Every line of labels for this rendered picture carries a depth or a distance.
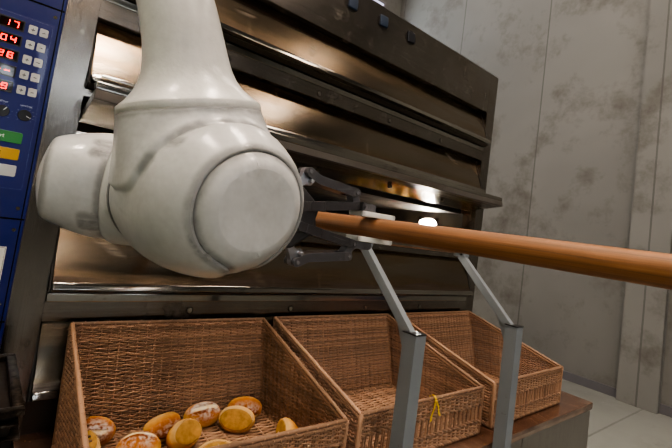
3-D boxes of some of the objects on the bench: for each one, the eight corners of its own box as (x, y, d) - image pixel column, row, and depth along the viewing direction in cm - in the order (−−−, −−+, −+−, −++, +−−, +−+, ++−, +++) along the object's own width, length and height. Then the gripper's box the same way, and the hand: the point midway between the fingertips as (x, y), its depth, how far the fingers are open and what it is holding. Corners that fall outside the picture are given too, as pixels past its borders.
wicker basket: (385, 377, 177) (393, 311, 179) (461, 364, 212) (468, 309, 214) (491, 431, 139) (500, 347, 141) (562, 404, 174) (569, 337, 176)
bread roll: (207, 437, 106) (198, 411, 108) (178, 454, 97) (169, 425, 99) (192, 445, 108) (183, 418, 110) (162, 462, 99) (153, 433, 101)
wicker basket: (45, 433, 103) (66, 319, 105) (252, 400, 137) (265, 315, 139) (62, 584, 64) (95, 399, 66) (345, 486, 98) (361, 367, 100)
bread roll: (251, 436, 111) (256, 408, 114) (214, 431, 112) (220, 403, 114) (254, 434, 116) (259, 407, 119) (218, 428, 117) (224, 402, 119)
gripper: (247, 145, 54) (377, 179, 69) (226, 269, 53) (363, 276, 68) (276, 141, 48) (411, 179, 63) (254, 280, 47) (398, 286, 62)
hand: (371, 227), depth 63 cm, fingers closed on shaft, 3 cm apart
